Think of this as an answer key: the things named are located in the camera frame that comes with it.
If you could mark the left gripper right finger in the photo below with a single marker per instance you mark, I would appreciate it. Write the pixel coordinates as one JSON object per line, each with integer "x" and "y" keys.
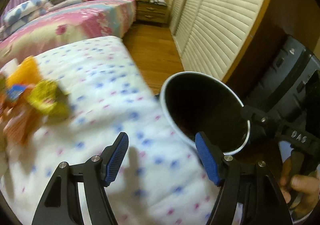
{"x": 253, "y": 186}

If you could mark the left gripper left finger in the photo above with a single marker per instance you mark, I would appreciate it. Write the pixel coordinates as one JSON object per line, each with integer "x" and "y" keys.
{"x": 60, "y": 202}

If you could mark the black white trash bin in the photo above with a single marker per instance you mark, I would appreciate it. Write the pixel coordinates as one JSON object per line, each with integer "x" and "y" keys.
{"x": 193, "y": 102}

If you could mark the orange Ovaltine wrapper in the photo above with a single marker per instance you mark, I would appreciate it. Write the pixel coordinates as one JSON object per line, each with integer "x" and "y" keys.
{"x": 19, "y": 118}

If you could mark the yellow snack wrapper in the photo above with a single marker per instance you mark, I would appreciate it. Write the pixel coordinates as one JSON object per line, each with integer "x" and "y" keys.
{"x": 49, "y": 99}

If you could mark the yellow foam fruit net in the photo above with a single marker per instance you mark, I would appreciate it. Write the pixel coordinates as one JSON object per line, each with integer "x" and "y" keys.
{"x": 26, "y": 73}

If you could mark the person's right hand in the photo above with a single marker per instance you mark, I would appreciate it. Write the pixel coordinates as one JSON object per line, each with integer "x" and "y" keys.
{"x": 307, "y": 185}

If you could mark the white floral blanket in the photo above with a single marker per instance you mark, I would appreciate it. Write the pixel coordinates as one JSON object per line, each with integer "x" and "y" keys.
{"x": 161, "y": 180}

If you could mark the louvered sliding closet doors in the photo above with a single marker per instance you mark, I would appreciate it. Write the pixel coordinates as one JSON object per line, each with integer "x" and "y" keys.
{"x": 211, "y": 36}

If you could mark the wooden nightstand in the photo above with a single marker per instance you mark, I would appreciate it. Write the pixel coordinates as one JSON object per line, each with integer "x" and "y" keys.
{"x": 152, "y": 12}

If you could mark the heart pattern folded quilt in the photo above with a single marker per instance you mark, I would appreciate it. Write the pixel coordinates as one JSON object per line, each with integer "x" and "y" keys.
{"x": 22, "y": 10}

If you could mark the bed with pink sheet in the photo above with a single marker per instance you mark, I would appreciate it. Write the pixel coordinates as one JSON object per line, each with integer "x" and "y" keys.
{"x": 70, "y": 24}

